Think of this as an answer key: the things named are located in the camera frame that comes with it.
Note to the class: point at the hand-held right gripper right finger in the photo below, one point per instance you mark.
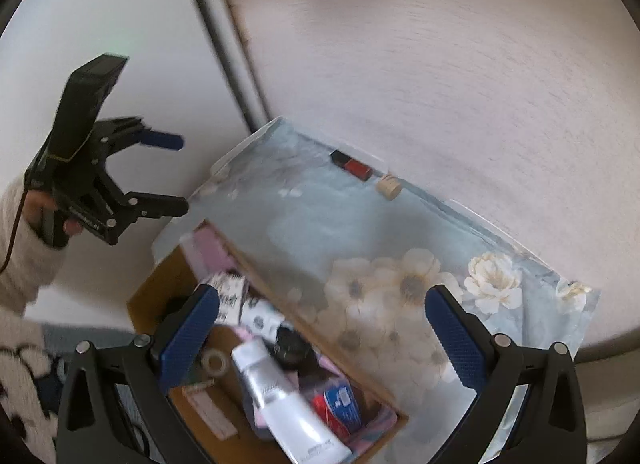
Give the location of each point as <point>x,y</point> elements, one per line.
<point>455,334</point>

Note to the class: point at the white patterned sock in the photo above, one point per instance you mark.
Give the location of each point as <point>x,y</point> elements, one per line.
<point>230,294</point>

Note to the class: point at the person's left forearm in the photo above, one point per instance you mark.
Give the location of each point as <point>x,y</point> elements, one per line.
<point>20,264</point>

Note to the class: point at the floral tablecloth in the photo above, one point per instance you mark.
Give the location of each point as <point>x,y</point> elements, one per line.
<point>350,224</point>

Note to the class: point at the cardboard box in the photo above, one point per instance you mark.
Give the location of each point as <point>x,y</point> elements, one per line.
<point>150,299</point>

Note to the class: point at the silver white tube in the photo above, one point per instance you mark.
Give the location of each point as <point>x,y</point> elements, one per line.
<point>285,409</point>

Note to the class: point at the person's left hand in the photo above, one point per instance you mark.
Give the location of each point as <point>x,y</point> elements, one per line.
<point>37,204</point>

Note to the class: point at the person's white patterned sweater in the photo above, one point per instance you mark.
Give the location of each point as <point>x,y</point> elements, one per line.
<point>20,369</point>

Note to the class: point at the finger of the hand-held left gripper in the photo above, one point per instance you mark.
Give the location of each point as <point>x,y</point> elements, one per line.
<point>162,140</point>
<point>160,207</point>

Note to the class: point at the clear tape roll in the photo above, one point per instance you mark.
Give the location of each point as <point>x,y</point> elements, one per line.
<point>206,361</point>

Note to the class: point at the black round compact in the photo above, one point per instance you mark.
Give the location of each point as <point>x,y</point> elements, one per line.
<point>292,349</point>

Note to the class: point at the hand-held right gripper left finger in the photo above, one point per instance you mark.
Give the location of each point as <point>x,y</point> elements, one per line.
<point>192,334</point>

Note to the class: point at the red blue labelled packet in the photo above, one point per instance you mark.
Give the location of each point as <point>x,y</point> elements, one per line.
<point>340,404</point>

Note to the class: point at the beige cork cap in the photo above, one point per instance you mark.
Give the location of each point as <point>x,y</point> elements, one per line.
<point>389,186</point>

